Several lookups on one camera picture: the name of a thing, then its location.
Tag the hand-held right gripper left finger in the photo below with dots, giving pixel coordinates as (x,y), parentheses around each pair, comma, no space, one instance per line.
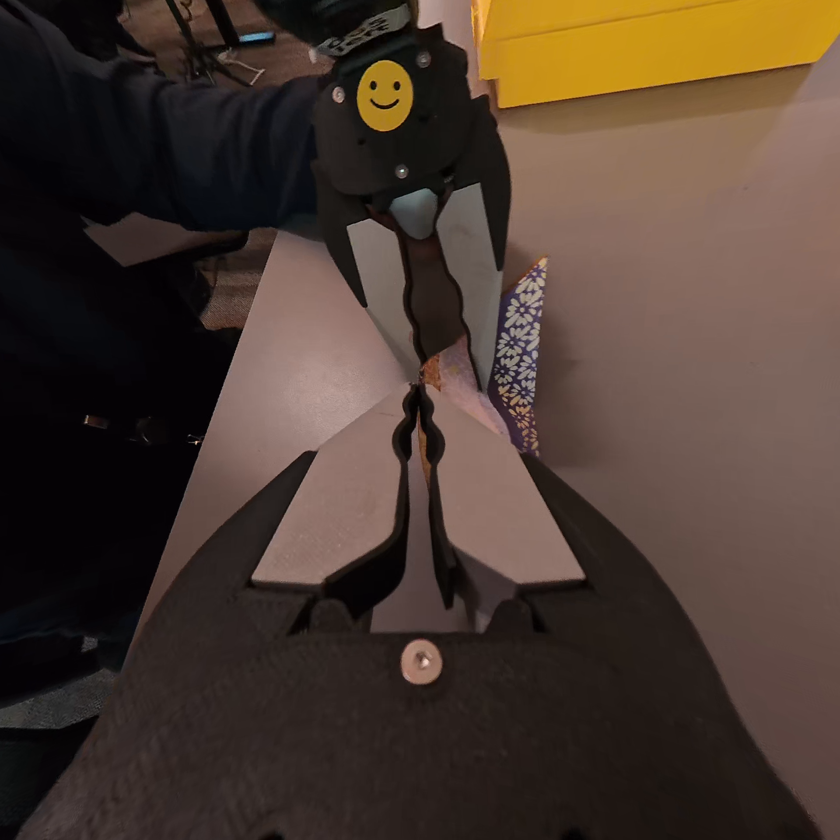
(328,518)

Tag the person's torso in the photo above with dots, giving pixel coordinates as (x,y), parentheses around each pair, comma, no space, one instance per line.
(98,394)

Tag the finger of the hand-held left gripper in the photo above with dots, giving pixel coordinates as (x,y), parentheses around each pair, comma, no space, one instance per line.
(476,262)
(377,275)

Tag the black tripod stand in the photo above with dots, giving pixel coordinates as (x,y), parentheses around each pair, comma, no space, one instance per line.
(210,46)

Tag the person's left forearm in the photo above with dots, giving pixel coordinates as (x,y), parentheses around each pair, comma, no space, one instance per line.
(164,144)

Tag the small blue bar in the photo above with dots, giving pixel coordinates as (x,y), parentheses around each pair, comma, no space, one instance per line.
(256,36)

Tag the yellow box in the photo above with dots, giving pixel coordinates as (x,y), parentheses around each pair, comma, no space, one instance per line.
(656,46)

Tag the white paper sheet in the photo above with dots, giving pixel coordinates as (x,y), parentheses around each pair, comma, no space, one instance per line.
(144,239)

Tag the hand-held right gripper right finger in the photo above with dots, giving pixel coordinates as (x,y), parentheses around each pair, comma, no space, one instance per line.
(499,518)

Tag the blue floral origami paper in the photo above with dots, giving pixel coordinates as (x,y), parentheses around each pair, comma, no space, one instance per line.
(522,341)

